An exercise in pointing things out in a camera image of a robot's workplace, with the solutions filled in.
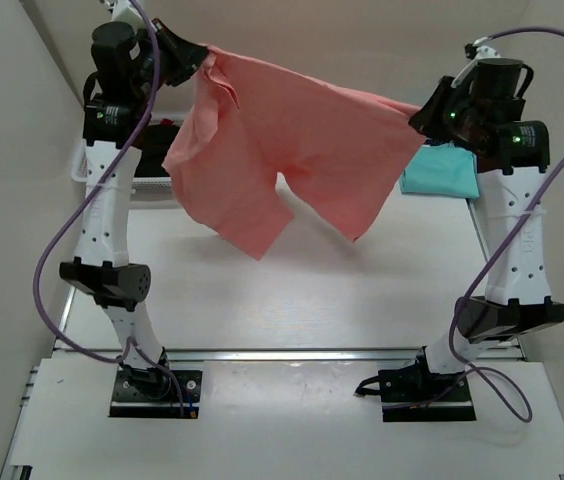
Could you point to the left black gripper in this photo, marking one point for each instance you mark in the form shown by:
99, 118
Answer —
171, 51

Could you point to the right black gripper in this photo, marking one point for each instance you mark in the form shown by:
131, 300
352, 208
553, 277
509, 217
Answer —
442, 105

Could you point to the pink t shirt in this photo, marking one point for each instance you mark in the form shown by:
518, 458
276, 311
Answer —
253, 123

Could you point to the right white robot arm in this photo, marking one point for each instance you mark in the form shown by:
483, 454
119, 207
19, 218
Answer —
481, 110

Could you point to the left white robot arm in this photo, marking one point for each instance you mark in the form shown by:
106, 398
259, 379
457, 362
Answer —
131, 64

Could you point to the teal folded t shirt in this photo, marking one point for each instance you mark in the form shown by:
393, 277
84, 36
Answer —
441, 169

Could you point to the black and red t shirt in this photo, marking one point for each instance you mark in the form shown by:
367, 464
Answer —
154, 143

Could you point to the white plastic basket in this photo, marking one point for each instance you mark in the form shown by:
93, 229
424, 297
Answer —
159, 184

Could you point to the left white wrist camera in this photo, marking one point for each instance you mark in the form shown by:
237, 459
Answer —
124, 11

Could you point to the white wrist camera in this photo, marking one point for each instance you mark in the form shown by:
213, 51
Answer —
479, 49
124, 11

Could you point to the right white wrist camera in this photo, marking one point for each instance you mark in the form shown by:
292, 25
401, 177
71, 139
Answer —
479, 49

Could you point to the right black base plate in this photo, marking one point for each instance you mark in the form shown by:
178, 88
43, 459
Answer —
419, 398

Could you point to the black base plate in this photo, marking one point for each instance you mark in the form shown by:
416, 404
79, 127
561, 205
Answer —
419, 398
182, 392

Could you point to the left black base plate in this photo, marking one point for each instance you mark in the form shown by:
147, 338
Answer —
182, 392

